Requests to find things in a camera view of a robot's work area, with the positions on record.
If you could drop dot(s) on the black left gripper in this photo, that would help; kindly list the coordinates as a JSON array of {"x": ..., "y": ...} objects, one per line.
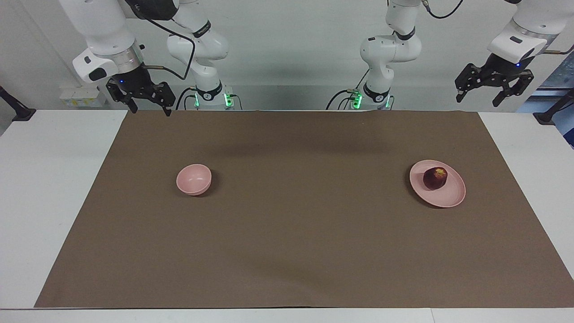
[{"x": 502, "y": 69}]

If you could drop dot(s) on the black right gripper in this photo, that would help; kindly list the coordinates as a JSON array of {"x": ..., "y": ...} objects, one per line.
[{"x": 136, "y": 81}]

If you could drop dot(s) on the dark red apple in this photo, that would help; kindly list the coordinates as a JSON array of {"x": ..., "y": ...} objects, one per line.
[{"x": 435, "y": 178}]

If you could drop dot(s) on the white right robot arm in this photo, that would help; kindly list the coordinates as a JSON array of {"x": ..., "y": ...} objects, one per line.
[{"x": 105, "y": 31}]

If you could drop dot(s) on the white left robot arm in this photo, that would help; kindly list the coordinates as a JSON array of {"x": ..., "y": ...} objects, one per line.
[{"x": 529, "y": 27}]

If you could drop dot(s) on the small pink bowl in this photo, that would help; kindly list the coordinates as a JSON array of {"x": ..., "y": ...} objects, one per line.
[{"x": 193, "y": 178}]

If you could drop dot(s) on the pink plate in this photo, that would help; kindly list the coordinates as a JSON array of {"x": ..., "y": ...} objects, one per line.
[{"x": 450, "y": 195}]

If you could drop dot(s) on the white power strip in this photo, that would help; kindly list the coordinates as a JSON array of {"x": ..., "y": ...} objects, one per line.
[{"x": 80, "y": 98}]

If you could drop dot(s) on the black table clamp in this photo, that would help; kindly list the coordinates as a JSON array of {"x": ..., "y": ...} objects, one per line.
[
  {"x": 549, "y": 115},
  {"x": 18, "y": 111}
]

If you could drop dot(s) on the brown table mat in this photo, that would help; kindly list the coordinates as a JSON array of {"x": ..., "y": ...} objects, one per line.
[{"x": 291, "y": 233}]

